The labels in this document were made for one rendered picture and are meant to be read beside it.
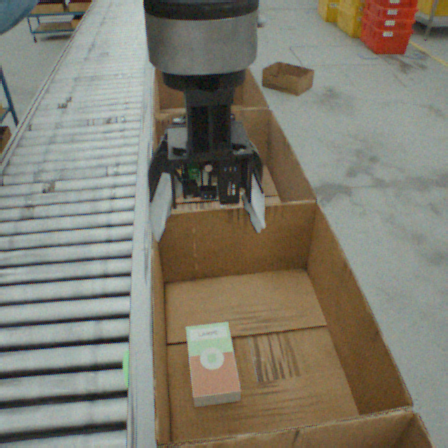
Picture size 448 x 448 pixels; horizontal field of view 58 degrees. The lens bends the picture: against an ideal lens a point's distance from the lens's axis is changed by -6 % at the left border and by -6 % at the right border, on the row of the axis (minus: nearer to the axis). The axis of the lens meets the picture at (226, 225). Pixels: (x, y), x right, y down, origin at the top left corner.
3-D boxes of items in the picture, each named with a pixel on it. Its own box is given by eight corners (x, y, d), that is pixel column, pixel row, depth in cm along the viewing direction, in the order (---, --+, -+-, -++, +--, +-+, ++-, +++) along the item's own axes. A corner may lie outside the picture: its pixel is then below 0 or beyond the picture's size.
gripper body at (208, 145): (170, 215, 38) (157, 88, 31) (168, 164, 45) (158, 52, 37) (254, 208, 39) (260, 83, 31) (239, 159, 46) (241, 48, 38)
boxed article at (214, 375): (194, 408, 62) (193, 397, 60) (187, 338, 72) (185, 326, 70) (240, 402, 63) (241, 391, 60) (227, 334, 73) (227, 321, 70)
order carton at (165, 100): (158, 111, 143) (154, 63, 132) (244, 106, 145) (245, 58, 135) (158, 173, 113) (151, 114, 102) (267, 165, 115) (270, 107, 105)
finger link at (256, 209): (264, 260, 46) (225, 202, 40) (254, 225, 51) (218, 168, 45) (290, 248, 46) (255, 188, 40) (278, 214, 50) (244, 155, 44)
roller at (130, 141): (8, 148, 149) (10, 161, 150) (148, 135, 154) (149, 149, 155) (13, 148, 154) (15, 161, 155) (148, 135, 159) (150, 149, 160)
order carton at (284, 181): (158, 173, 112) (152, 114, 101) (267, 165, 115) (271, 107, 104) (160, 283, 82) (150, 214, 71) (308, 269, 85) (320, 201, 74)
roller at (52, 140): (17, 155, 157) (19, 146, 160) (150, 143, 163) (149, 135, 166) (13, 145, 153) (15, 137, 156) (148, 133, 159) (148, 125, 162)
